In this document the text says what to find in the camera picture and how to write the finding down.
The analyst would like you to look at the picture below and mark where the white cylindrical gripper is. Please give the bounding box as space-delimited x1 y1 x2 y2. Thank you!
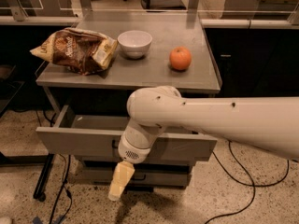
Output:
108 119 165 201

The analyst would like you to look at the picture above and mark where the white rail pipe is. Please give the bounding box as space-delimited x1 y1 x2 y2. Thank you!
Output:
202 19 299 30

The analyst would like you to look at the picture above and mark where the black floor cable left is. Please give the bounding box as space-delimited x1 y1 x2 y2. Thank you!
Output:
35 109 73 224

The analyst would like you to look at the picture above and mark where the grey top drawer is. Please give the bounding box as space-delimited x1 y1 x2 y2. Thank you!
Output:
37 105 217 162

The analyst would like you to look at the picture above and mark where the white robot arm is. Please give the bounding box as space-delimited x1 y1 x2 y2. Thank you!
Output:
108 86 299 201

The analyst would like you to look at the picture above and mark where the brown yellow chip bag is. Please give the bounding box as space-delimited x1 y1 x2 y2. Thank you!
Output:
30 28 118 75

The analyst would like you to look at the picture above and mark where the orange fruit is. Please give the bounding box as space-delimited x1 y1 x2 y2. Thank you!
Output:
169 47 192 71

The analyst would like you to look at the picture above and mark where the black floor cable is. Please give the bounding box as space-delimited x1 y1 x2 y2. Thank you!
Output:
35 109 73 224
204 140 291 224

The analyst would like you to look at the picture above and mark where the black stand leg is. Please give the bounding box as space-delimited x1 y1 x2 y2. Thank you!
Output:
33 154 54 202

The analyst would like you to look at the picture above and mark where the grey metal drawer cabinet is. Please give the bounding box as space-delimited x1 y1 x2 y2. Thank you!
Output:
36 10 222 192

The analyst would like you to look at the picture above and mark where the black floor cable right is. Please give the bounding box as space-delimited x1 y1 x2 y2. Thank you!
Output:
204 140 291 224

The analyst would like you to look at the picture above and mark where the white ceramic bowl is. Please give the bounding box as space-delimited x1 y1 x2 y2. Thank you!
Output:
118 30 152 59

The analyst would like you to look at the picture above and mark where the grey bottom drawer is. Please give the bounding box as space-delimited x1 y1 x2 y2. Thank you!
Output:
82 161 192 188

